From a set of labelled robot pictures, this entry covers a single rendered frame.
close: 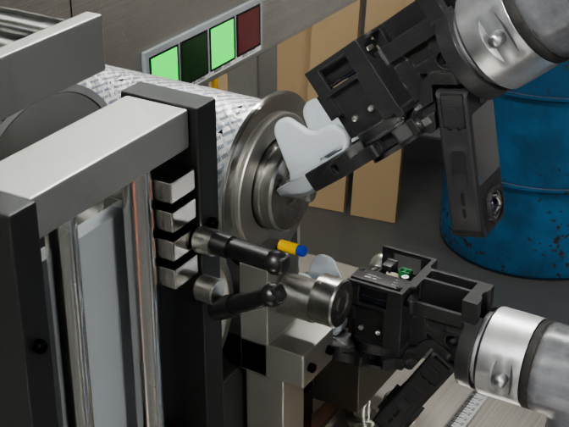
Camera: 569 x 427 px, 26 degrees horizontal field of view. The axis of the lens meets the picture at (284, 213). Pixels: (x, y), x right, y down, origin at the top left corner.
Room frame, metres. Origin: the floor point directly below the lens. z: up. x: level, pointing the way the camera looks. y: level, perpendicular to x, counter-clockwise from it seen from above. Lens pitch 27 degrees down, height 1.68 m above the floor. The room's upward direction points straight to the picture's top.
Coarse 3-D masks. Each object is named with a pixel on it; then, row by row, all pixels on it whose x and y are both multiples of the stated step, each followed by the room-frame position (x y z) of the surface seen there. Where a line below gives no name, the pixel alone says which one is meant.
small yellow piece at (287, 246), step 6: (282, 240) 0.83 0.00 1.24; (276, 246) 0.83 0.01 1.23; (282, 246) 0.82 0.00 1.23; (288, 246) 0.82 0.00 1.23; (294, 246) 0.82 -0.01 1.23; (300, 246) 0.82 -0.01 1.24; (288, 252) 0.82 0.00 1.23; (294, 252) 0.82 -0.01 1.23; (300, 252) 0.82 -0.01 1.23; (306, 252) 0.82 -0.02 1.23
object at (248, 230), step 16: (288, 112) 0.92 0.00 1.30; (272, 128) 0.89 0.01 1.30; (256, 144) 0.87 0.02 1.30; (256, 160) 0.87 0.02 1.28; (240, 176) 0.86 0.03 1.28; (240, 192) 0.85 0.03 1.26; (240, 208) 0.85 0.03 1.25; (240, 224) 0.85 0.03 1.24; (256, 224) 0.87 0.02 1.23; (256, 240) 0.87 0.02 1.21
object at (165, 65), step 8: (176, 48) 1.35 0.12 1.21; (160, 56) 1.32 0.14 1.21; (168, 56) 1.33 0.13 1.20; (176, 56) 1.35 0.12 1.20; (152, 64) 1.31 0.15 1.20; (160, 64) 1.32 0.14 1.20; (168, 64) 1.33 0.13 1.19; (176, 64) 1.34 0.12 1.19; (152, 72) 1.31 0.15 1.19; (160, 72) 1.32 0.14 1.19; (168, 72) 1.33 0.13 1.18; (176, 72) 1.34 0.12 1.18
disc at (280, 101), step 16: (272, 96) 0.90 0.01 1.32; (288, 96) 0.92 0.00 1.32; (256, 112) 0.88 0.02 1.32; (272, 112) 0.90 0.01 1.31; (240, 128) 0.87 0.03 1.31; (256, 128) 0.88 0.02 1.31; (240, 144) 0.86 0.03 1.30; (240, 160) 0.86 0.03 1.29; (224, 176) 0.85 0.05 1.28; (224, 192) 0.84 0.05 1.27; (224, 208) 0.84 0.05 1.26; (224, 224) 0.84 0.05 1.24; (288, 240) 0.92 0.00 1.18
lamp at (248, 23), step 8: (256, 8) 1.50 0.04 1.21; (240, 16) 1.46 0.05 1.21; (248, 16) 1.48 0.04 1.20; (256, 16) 1.49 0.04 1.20; (240, 24) 1.46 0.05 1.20; (248, 24) 1.48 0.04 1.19; (256, 24) 1.49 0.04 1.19; (240, 32) 1.46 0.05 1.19; (248, 32) 1.48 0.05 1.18; (256, 32) 1.49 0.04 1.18; (240, 40) 1.46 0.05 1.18; (248, 40) 1.48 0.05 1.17; (256, 40) 1.49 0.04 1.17; (240, 48) 1.46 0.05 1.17; (248, 48) 1.48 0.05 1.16
